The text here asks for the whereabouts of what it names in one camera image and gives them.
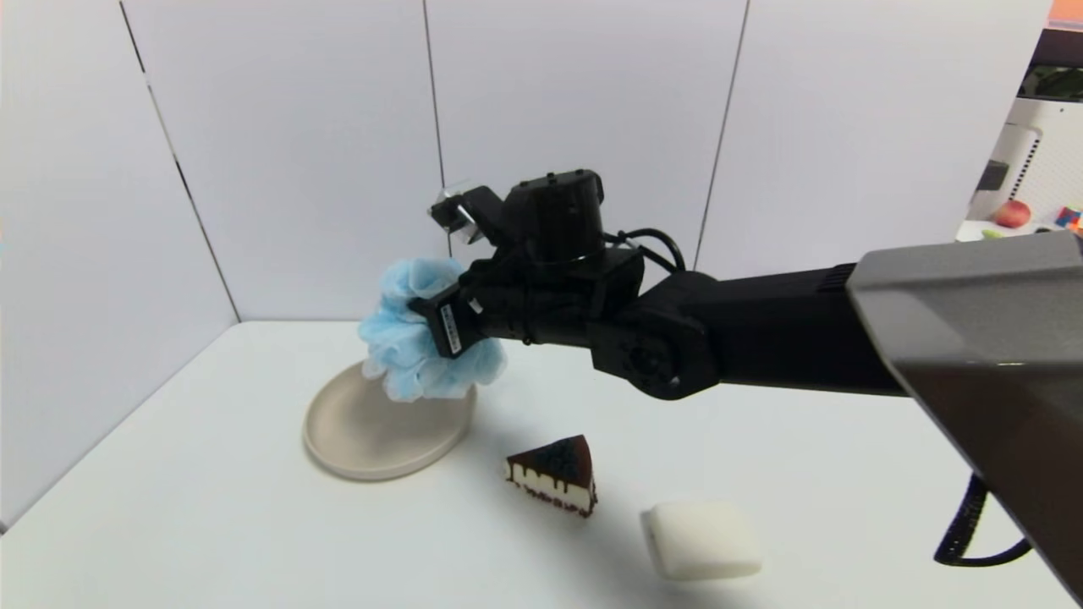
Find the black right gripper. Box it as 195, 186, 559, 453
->
407, 257, 533, 359

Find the blue mesh bath pouf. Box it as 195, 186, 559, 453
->
358, 257, 509, 403

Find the beige round plate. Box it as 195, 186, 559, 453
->
303, 359, 477, 482

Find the chocolate blueberry cake slice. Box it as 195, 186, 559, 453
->
504, 434, 598, 518

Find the white square soap bar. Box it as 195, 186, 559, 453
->
640, 499, 762, 581

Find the white side shelf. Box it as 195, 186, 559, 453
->
956, 220, 1020, 243

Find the white pegboard panel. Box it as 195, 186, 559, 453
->
967, 97, 1083, 225

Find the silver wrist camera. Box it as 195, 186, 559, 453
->
430, 179, 504, 246

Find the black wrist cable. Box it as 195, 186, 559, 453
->
605, 227, 687, 273

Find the black coiled cable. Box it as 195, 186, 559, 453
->
933, 474, 1033, 568

